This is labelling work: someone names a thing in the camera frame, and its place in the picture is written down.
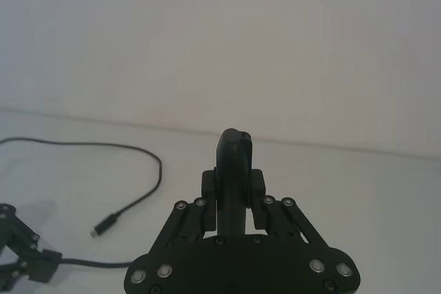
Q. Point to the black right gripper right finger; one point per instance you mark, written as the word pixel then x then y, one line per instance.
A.
pixel 275 218

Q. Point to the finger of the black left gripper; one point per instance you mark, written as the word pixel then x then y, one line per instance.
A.
pixel 20 227
pixel 36 270

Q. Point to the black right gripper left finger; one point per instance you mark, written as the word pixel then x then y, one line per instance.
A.
pixel 193 218

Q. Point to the white table cloth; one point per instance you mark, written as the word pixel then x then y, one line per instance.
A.
pixel 327 197

